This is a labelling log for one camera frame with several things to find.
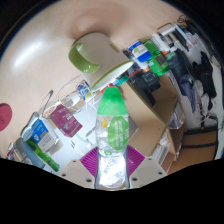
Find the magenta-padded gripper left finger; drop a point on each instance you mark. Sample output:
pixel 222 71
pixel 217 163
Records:
pixel 76 171

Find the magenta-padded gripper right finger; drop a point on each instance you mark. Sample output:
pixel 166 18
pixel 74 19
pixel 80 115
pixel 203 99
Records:
pixel 148 170

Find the clear bottle with green cap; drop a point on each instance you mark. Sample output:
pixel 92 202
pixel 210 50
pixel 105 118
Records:
pixel 112 133

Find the dark green glass bottle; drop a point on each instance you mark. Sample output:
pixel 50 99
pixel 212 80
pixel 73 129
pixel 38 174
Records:
pixel 46 158

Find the blue and white box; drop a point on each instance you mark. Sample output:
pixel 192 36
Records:
pixel 41 135

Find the magenta pouch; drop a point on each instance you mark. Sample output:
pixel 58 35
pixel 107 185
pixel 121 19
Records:
pixel 66 120

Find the hanging dark clothes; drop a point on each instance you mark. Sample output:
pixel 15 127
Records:
pixel 201 80

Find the green plastic container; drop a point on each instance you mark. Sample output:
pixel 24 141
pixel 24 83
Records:
pixel 158 58

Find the white bottle with blue label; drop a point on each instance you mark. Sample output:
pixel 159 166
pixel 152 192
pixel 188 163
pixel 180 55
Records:
pixel 139 51

